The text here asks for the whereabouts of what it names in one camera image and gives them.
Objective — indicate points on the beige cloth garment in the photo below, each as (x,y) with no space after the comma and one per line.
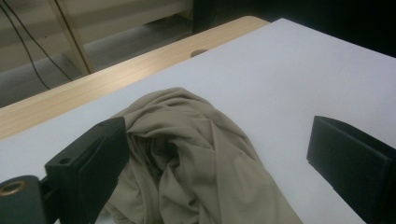
(193,140)

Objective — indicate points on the black curtain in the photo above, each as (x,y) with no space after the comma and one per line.
(311,18)

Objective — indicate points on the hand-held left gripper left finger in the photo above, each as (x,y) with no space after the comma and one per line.
(90,161)

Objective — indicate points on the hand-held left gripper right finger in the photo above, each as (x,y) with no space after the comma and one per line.
(358,161)

